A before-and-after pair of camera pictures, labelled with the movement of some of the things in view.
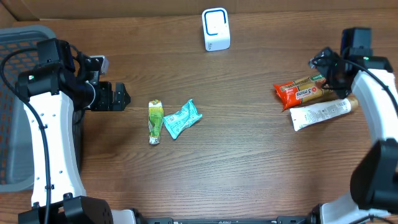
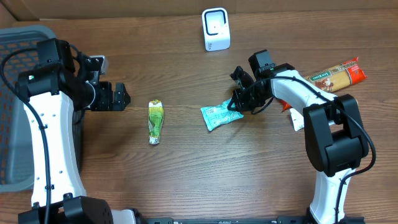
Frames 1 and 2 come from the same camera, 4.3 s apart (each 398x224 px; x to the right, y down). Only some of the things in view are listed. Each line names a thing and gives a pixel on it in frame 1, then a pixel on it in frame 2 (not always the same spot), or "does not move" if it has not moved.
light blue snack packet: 176,122 to 215,116
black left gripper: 108,102 does not move
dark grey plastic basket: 16,170 does not move
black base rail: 168,219 does not move
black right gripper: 324,53 to 241,101
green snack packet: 155,121 does not move
